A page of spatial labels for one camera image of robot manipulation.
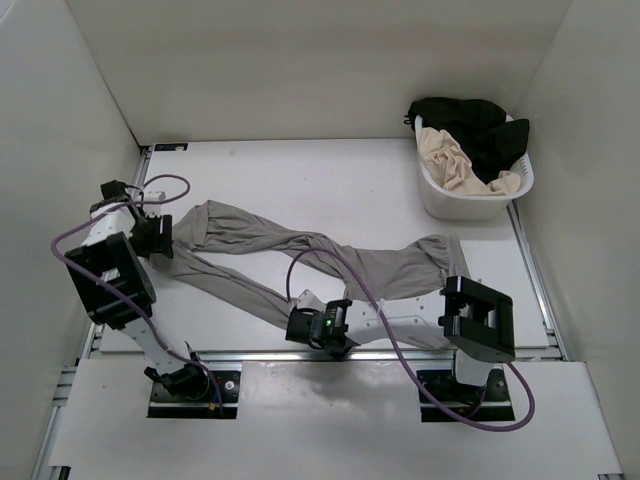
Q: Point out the blue label sticker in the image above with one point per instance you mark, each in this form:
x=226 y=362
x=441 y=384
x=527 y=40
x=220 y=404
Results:
x=170 y=147

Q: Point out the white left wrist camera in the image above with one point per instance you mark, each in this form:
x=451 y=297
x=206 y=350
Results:
x=153 y=197

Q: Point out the aluminium front rail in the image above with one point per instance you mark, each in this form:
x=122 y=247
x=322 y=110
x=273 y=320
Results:
x=546 y=354

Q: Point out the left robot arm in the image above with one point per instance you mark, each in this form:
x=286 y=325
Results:
x=127 y=227

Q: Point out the beige garment in basket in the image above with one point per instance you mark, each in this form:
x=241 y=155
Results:
x=451 y=169

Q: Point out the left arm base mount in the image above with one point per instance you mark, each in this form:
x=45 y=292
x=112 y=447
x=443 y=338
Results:
x=190 y=394

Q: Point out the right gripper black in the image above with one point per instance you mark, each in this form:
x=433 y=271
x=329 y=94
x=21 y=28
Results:
x=338 y=355

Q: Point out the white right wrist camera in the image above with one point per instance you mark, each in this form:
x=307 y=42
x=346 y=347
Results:
x=307 y=300

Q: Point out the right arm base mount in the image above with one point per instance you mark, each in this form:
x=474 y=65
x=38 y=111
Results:
x=491 y=403

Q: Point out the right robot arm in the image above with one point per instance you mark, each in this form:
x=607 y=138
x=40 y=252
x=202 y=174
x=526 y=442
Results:
x=466 y=315

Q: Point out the black garment in basket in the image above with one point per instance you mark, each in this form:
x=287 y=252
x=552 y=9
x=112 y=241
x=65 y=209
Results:
x=491 y=141

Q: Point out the grey trousers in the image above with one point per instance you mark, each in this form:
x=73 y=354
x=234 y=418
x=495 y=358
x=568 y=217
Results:
x=210 y=296

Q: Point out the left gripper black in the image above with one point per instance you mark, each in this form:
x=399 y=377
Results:
x=161 y=243

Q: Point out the white laundry basket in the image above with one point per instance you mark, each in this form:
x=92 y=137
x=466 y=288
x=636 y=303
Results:
x=446 y=205

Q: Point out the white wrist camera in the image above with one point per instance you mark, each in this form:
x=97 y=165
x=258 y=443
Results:
x=307 y=300
x=153 y=197

